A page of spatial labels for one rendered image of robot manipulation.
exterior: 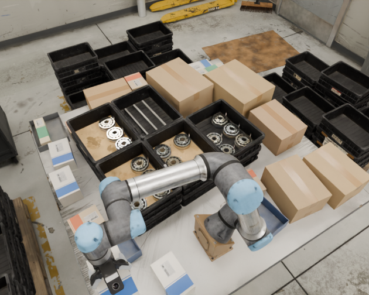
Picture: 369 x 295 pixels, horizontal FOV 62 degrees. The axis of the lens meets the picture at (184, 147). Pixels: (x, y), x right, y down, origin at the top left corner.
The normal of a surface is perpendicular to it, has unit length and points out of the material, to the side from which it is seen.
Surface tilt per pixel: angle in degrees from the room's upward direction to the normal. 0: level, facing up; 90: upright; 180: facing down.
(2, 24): 90
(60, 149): 0
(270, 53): 0
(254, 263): 0
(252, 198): 78
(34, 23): 90
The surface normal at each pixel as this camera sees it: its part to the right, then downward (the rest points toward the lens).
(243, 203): 0.38, 0.56
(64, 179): 0.00, -0.63
